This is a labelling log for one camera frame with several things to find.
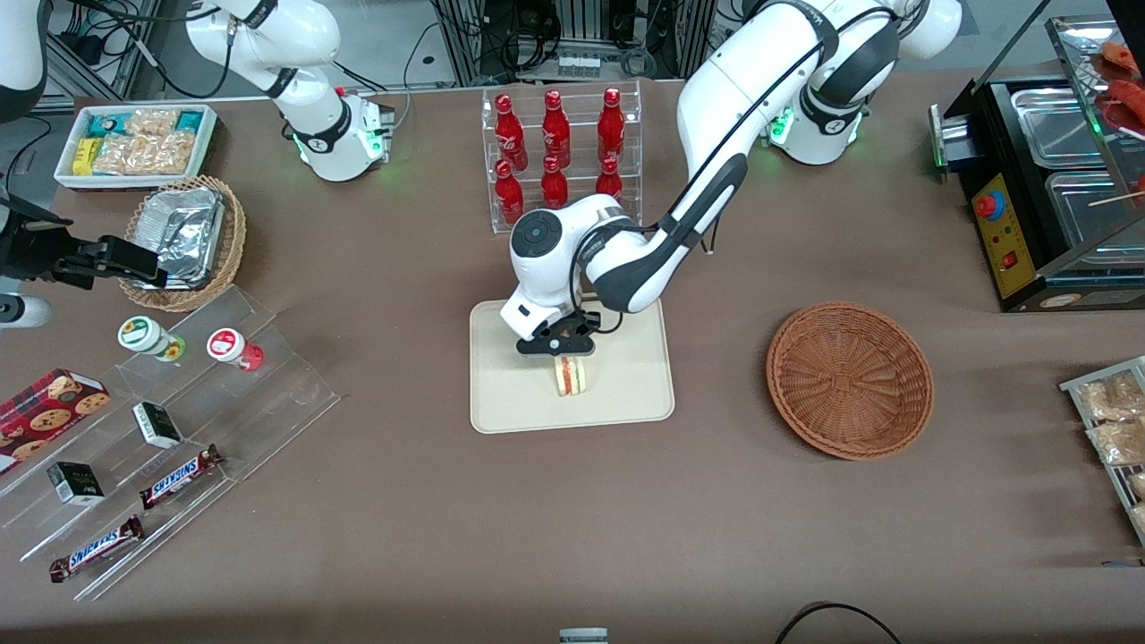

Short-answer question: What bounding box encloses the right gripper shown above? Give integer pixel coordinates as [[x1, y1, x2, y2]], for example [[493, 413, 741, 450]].
[[0, 192, 169, 290]]

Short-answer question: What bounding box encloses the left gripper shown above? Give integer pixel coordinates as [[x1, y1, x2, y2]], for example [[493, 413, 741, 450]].
[[500, 288, 599, 366]]

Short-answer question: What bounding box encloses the triangular sandwich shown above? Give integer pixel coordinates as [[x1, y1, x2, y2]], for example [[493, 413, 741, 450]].
[[553, 356, 593, 397]]

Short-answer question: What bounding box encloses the beige plastic tray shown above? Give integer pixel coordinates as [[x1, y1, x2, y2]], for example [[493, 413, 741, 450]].
[[469, 295, 676, 436]]

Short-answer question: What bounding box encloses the light tan wicker basket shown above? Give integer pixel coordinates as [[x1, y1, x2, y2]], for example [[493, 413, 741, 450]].
[[118, 175, 247, 312]]

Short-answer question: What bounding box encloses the brown round wicker basket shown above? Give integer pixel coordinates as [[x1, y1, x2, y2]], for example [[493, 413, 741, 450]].
[[766, 301, 936, 462]]

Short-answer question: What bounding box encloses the aluminium foil container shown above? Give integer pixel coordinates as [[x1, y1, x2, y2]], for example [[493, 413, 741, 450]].
[[134, 188, 225, 289]]

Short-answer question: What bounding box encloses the green label white cup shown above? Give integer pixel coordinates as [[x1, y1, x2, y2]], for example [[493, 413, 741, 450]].
[[118, 316, 186, 362]]

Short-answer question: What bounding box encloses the large clear cracker bag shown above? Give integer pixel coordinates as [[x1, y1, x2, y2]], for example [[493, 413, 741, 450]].
[[94, 132, 195, 176]]

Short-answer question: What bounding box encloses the white rectangular snack bin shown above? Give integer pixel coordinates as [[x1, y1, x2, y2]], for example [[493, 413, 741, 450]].
[[54, 104, 218, 191]]

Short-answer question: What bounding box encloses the red label white cup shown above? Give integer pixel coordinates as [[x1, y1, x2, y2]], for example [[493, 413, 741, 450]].
[[207, 328, 265, 372]]

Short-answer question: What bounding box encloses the small clear cracker bag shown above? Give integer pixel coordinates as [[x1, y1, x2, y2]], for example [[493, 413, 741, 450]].
[[125, 109, 182, 136]]

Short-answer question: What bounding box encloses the small black carton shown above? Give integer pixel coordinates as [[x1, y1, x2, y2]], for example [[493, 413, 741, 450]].
[[47, 462, 106, 507], [132, 402, 182, 450]]

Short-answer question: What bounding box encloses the red cookie box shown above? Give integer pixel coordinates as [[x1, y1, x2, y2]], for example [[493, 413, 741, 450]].
[[0, 369, 111, 475]]

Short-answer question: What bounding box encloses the clear acrylic stepped display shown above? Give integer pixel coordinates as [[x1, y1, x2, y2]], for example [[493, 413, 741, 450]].
[[0, 284, 342, 602]]

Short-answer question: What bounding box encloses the clear acrylic bottle rack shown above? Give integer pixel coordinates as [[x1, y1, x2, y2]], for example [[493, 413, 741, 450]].
[[481, 80, 643, 235]]

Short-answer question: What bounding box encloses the snickers chocolate bar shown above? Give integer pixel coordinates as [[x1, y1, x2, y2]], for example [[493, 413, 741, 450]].
[[139, 445, 225, 511], [49, 515, 145, 583]]

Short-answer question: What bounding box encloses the black food warmer machine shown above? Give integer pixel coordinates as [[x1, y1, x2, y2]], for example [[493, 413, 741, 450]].
[[929, 13, 1145, 312]]

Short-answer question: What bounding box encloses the clear bag of snacks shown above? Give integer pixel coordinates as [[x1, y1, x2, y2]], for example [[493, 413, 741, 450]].
[[1076, 371, 1145, 422], [1087, 420, 1145, 467]]

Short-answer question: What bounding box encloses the red food in warmer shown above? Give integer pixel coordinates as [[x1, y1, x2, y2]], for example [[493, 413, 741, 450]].
[[1098, 40, 1145, 137]]

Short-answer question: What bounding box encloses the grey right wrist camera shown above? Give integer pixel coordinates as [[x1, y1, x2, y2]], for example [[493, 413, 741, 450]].
[[0, 295, 52, 329]]

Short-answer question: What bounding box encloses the black floor cable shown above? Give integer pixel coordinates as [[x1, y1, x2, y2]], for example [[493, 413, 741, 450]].
[[774, 602, 904, 644]]

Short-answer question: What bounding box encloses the grey wire tray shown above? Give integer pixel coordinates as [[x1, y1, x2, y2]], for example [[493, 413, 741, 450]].
[[1060, 356, 1145, 547]]

